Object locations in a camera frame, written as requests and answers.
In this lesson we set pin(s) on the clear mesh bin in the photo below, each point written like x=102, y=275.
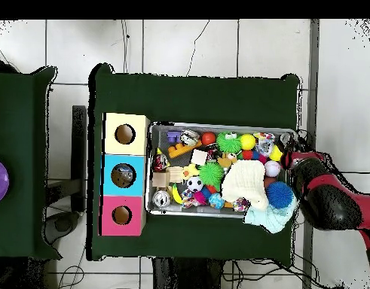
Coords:
x=172, y=212

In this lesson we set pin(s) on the plain yellow ball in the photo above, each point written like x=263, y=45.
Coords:
x=247, y=141

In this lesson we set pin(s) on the black and white soccer ball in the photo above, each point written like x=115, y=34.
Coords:
x=194, y=184

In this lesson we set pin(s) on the crushed silver can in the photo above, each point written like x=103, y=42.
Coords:
x=190, y=137

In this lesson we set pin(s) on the green spiky ball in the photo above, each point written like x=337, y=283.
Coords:
x=210, y=176
x=228, y=142

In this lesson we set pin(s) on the dark green table cloth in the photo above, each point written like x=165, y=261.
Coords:
x=22, y=120
x=196, y=96

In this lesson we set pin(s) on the yellow smiley face ball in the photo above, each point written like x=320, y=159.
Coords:
x=276, y=153

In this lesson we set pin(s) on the mint green cloth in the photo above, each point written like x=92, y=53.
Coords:
x=272, y=221

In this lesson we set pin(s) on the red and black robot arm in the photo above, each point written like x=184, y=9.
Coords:
x=335, y=201

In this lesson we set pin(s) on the white baseball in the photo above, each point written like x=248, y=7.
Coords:
x=272, y=168

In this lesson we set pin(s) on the cream yellow cloth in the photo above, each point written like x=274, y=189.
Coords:
x=245, y=180

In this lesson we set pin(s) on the orange red ball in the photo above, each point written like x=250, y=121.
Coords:
x=209, y=138

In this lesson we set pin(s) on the wooden box with three holes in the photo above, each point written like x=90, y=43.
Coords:
x=139, y=135

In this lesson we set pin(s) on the blue spiky ball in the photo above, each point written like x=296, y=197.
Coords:
x=280, y=195

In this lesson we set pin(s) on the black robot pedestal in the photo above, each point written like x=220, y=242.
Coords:
x=184, y=277

